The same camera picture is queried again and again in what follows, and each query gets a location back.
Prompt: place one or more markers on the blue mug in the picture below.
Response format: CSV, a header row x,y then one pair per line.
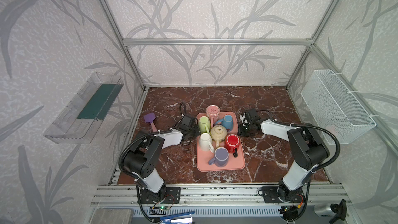
x,y
227,122

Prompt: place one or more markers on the red mug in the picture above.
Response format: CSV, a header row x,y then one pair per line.
x,y
232,143

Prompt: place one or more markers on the blue handled tool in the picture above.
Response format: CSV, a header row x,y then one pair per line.
x,y
182,218

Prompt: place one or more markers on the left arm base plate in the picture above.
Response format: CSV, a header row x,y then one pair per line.
x,y
168,195

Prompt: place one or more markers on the pink mug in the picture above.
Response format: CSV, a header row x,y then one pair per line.
x,y
213,113

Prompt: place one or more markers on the clear plastic wall shelf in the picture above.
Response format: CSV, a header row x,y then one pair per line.
x,y
79,122

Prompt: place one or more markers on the white wire basket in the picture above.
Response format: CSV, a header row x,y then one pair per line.
x,y
332,103

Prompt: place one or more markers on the beige teapot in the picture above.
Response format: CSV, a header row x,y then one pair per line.
x,y
218,134

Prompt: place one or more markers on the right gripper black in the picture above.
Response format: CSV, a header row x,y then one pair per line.
x,y
245,123

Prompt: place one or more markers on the light green mug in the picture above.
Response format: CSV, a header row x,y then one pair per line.
x,y
204,124

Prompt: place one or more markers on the lavender mug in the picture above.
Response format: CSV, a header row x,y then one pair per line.
x,y
220,158

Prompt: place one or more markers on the silver black clamp device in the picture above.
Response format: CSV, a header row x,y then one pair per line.
x,y
336,211

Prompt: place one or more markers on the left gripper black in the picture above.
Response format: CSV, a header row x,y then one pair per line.
x,y
193,129

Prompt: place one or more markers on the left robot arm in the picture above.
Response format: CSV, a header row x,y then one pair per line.
x,y
139,159

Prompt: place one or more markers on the white mug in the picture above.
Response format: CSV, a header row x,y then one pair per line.
x,y
205,142

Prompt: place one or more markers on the purple spatula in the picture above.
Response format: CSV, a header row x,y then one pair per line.
x,y
149,118

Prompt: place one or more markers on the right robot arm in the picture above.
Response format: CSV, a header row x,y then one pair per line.
x,y
308,149

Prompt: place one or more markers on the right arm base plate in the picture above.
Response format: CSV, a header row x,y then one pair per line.
x,y
275,195

